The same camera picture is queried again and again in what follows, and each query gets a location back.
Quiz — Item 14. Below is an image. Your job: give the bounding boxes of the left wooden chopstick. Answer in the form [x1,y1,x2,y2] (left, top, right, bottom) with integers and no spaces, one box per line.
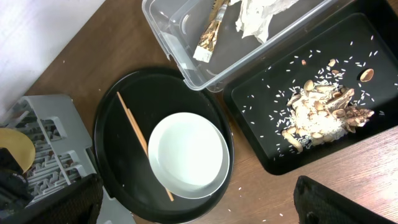
[116,91,148,156]

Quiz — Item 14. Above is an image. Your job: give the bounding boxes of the wooden chopstick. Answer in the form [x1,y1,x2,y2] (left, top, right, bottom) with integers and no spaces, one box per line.
[126,108,175,202]
[116,91,148,156]

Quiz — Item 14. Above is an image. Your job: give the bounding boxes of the white round plate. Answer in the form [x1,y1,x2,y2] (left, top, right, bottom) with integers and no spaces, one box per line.
[148,112,231,199]

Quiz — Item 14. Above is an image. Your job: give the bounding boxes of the right wooden chopstick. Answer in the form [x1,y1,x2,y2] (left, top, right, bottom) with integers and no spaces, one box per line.
[126,108,175,202]

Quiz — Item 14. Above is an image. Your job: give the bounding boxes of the clear plastic waste bin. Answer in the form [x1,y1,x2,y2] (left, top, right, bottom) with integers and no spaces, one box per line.
[142,0,334,92]

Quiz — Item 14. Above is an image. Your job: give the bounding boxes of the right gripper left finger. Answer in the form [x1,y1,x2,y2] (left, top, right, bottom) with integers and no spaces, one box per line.
[1,174,103,224]

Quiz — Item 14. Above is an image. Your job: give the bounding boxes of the white paper napkin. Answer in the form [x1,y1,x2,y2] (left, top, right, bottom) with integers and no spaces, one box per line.
[229,0,299,44]

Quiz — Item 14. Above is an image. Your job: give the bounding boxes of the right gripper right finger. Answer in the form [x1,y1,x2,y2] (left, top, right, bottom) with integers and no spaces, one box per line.
[294,175,394,224]

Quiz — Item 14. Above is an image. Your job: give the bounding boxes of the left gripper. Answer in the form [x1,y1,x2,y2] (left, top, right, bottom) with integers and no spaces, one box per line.
[1,147,33,211]

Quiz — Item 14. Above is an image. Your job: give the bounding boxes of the black rectangular waste tray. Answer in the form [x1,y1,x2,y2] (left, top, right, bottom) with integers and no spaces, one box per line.
[223,1,397,175]

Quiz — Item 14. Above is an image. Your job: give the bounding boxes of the grey plastic dishwasher rack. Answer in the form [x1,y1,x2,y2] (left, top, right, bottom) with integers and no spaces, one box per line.
[0,94,136,224]

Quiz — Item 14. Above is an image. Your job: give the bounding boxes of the rice and nut shell scraps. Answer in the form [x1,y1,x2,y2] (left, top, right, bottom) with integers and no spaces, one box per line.
[242,34,398,162]

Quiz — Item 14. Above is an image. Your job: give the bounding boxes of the round black serving tray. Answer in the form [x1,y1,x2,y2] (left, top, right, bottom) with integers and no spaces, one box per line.
[93,67,234,223]

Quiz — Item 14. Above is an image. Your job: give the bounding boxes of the yellow plastic bowl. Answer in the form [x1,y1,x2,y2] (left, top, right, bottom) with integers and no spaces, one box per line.
[1,128,35,174]

